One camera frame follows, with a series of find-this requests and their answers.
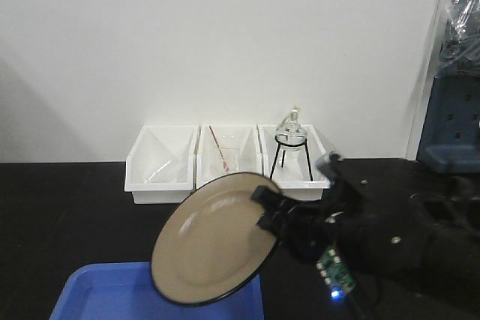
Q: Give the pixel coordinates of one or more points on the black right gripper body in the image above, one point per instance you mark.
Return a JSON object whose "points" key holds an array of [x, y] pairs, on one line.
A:
{"points": [[341, 217]]}

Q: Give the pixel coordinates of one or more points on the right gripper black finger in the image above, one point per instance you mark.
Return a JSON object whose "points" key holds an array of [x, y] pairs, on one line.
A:
{"points": [[268, 199], [272, 222]]}

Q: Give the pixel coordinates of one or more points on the beige plate with black rim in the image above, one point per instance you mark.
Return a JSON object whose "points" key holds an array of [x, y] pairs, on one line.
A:
{"points": [[211, 245]]}

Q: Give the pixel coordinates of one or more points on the blue plastic tray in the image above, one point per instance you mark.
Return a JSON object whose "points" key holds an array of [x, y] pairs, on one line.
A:
{"points": [[126, 291]]}

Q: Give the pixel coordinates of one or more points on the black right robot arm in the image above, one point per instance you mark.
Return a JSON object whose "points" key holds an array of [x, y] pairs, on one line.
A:
{"points": [[423, 241]]}

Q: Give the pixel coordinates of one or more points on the white bin with tripod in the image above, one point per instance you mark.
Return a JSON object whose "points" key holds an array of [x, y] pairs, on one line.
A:
{"points": [[293, 178]]}

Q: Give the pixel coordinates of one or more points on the red striped glass rod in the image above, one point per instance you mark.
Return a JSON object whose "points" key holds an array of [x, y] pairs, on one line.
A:
{"points": [[226, 168]]}

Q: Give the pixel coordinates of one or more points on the green circuit board right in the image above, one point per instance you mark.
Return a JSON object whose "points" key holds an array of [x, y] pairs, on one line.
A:
{"points": [[335, 274]]}

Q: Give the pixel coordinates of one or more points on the white bin with glassware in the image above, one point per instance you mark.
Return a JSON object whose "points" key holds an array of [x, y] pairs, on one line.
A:
{"points": [[227, 149]]}

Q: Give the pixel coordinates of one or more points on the empty white bin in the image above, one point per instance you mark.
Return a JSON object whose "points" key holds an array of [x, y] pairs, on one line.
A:
{"points": [[160, 167]]}

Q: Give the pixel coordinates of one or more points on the blue pegboard drying rack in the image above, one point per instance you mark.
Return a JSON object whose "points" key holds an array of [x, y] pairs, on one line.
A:
{"points": [[450, 136]]}

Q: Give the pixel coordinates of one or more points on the clear plastic bag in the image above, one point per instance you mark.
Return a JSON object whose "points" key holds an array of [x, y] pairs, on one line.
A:
{"points": [[459, 51]]}

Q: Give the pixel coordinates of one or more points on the black wire tripod stand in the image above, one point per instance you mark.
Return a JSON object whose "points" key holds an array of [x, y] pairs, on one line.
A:
{"points": [[281, 159]]}

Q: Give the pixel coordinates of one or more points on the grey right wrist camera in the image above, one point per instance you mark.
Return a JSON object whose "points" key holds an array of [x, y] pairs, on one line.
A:
{"points": [[327, 164]]}

